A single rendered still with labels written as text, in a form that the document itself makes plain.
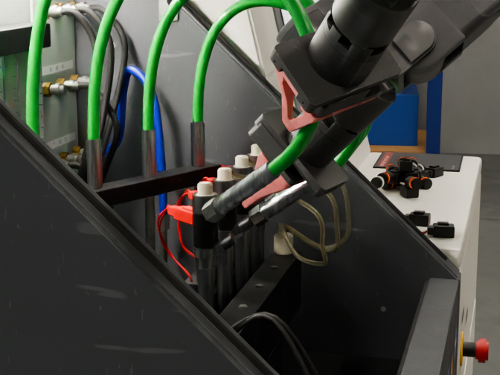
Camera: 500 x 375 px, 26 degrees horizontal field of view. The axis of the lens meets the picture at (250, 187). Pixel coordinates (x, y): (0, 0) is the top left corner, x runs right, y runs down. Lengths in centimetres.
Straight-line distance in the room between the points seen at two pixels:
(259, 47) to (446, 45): 49
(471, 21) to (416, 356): 37
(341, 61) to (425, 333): 46
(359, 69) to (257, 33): 61
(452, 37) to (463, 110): 655
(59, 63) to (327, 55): 65
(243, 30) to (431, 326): 49
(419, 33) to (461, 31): 4
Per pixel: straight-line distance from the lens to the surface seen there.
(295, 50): 92
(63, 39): 150
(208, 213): 106
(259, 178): 102
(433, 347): 122
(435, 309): 134
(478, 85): 760
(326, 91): 91
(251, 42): 150
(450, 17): 107
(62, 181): 85
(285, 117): 99
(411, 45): 105
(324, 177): 110
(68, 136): 151
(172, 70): 149
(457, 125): 763
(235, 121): 147
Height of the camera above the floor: 138
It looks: 12 degrees down
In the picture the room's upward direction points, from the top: straight up
